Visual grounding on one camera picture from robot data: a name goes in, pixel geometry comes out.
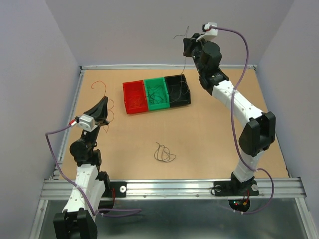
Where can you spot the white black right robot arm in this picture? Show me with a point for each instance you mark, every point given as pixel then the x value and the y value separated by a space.
pixel 258 127

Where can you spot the grey white right wrist camera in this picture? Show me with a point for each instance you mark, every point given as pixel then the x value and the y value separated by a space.
pixel 210 32

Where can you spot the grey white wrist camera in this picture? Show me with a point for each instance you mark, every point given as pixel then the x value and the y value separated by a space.
pixel 86 123
pixel 210 32

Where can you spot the green plastic bin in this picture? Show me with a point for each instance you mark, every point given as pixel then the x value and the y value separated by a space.
pixel 156 93

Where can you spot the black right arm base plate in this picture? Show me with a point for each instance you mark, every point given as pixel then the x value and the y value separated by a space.
pixel 231 188

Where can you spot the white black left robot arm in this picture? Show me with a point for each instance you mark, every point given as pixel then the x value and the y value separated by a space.
pixel 77 219

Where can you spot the red plastic bin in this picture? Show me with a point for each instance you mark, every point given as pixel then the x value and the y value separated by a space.
pixel 135 99

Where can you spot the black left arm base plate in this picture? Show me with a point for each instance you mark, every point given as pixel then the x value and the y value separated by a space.
pixel 117 189

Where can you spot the aluminium front mounting rail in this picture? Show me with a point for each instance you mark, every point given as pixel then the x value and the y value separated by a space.
pixel 172 189

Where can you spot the black plastic bin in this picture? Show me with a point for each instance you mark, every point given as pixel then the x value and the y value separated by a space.
pixel 178 90

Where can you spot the aluminium table edge frame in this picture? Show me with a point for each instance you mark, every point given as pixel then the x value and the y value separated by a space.
pixel 190 142

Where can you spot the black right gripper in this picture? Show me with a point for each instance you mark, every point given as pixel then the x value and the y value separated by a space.
pixel 190 43

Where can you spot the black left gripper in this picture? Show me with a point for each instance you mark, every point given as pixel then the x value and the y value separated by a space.
pixel 98 112

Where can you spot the grey white left wrist camera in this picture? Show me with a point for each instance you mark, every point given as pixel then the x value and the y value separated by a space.
pixel 86 123

